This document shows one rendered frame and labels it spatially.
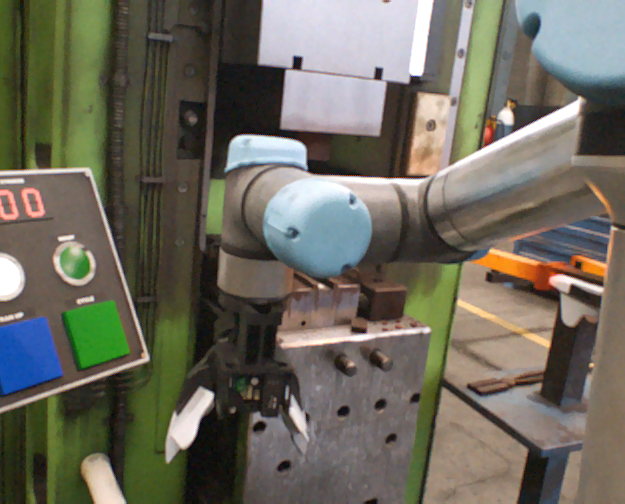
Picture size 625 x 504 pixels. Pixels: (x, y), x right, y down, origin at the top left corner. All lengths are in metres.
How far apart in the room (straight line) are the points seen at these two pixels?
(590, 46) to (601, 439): 0.12
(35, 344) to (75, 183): 0.23
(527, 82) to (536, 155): 10.00
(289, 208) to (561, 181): 0.19
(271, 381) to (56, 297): 0.33
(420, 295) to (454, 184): 1.02
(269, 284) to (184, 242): 0.60
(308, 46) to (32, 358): 0.63
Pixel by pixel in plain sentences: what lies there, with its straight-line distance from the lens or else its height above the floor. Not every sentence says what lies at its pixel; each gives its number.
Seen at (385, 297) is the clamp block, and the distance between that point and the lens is 1.27.
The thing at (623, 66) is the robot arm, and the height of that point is 1.35.
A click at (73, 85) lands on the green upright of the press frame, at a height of 1.30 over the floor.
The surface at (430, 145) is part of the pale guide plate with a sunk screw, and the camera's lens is 1.41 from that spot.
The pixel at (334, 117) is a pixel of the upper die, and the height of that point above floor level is 1.30.
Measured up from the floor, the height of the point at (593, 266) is 1.03.
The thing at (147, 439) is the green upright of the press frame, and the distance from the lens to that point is 1.33.
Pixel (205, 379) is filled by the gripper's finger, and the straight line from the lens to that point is 0.70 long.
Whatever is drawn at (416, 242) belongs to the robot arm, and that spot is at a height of 1.22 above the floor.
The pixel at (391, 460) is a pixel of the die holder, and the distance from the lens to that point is 1.38.
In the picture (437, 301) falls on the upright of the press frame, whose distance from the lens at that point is 1.57.
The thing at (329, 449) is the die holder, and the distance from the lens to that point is 1.27.
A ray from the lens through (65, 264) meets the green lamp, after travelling 0.88.
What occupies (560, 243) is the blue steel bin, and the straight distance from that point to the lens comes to 5.07.
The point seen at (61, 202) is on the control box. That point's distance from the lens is 0.91.
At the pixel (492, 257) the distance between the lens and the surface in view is 0.98.
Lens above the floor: 1.34
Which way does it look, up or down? 14 degrees down
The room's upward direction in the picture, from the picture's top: 6 degrees clockwise
